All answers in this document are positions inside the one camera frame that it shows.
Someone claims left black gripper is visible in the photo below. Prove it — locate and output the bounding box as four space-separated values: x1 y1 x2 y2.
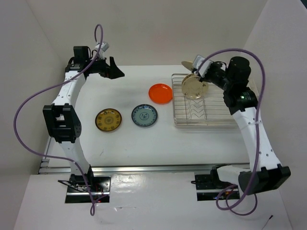
85 54 124 80

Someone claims cream plate with dark blotch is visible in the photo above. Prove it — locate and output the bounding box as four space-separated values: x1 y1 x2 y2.
181 61 194 72

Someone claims cream floral plate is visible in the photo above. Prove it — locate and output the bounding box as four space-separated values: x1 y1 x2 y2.
181 73 209 99

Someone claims orange plate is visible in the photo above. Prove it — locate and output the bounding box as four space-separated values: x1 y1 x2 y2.
148 83 173 104

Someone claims yellow patterned plate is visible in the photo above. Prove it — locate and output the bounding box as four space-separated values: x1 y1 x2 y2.
95 108 122 132

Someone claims blue white patterned plate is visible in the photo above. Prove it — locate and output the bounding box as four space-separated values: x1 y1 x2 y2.
131 104 158 127

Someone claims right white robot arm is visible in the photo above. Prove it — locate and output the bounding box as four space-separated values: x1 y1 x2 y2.
192 55 291 195

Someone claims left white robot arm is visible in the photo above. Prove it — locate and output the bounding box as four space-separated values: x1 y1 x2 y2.
43 42 125 192

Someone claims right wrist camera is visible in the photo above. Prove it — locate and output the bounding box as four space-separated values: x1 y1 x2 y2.
192 55 213 78

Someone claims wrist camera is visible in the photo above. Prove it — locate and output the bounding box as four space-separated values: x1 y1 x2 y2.
95 42 109 56
192 55 213 78

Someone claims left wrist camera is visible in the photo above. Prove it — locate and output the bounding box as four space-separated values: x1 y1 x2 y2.
95 42 109 56

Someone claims wire dish rack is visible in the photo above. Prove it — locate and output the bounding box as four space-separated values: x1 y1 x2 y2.
171 73 237 129

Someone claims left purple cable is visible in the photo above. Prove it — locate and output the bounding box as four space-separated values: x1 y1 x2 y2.
13 23 105 217

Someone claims purple cable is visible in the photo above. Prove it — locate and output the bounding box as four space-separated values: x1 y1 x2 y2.
195 48 267 216
13 23 105 217

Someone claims aluminium rail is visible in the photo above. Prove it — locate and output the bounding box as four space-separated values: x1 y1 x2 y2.
38 163 215 175

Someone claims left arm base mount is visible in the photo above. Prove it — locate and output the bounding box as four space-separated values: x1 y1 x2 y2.
65 174 112 204

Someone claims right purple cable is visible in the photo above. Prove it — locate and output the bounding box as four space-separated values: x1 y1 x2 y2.
195 48 267 216

